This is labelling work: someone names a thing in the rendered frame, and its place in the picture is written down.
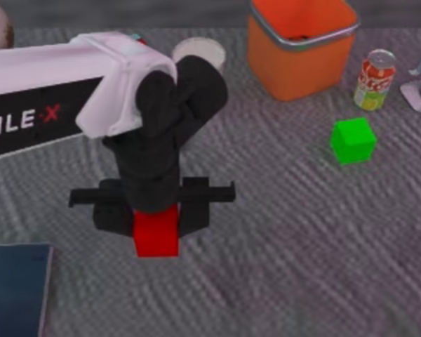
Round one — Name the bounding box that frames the red cube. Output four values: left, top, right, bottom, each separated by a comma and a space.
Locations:
132, 204, 182, 258

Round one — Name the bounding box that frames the green cube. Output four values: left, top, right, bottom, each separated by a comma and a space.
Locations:
329, 117, 377, 166

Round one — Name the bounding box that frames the dark blue book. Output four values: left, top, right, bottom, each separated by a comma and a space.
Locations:
0, 243, 55, 337

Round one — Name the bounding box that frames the white paper cup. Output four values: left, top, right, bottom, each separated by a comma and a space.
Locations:
171, 37, 227, 75

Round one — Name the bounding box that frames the orange bin with metal rim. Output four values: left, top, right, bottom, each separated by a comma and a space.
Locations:
246, 0, 360, 103

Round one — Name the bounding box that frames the red and green soda can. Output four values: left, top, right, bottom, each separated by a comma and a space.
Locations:
352, 48, 397, 112

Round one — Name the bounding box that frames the white stand base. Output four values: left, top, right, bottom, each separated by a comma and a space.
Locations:
399, 45, 421, 113

